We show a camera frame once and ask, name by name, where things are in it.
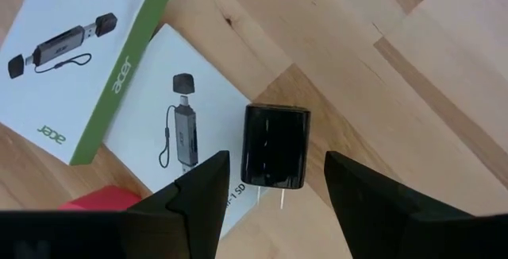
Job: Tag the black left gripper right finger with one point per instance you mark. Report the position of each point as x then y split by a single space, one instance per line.
389 227

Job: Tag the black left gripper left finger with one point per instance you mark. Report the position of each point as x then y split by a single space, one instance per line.
190 219

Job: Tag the pink wall charger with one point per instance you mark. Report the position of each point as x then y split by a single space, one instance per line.
103 200

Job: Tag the white Acer card reader box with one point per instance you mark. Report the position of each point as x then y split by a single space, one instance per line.
59 92
214 116

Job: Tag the black wall charger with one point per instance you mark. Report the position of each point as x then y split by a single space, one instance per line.
275 148

